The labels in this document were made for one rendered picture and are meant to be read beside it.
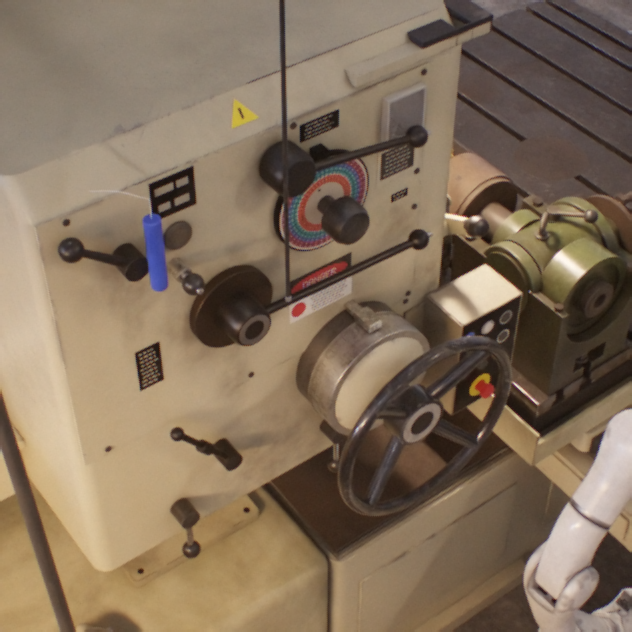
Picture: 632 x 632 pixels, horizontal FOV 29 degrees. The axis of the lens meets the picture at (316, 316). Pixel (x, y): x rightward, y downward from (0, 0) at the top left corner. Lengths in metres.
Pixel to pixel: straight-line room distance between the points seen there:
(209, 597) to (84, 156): 1.31
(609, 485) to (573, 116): 1.58
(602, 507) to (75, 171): 0.97
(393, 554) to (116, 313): 1.33
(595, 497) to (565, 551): 0.11
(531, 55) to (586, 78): 0.18
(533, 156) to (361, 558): 1.13
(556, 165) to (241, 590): 1.34
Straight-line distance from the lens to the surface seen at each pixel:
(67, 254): 1.62
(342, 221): 1.82
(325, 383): 2.06
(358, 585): 2.91
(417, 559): 3.01
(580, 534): 2.01
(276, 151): 1.75
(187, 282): 1.74
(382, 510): 2.12
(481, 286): 2.26
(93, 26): 1.93
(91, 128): 1.70
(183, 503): 2.16
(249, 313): 1.83
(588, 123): 3.35
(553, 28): 3.75
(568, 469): 2.85
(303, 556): 2.76
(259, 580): 2.73
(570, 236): 2.52
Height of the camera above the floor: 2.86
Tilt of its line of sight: 44 degrees down
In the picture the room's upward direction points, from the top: straight up
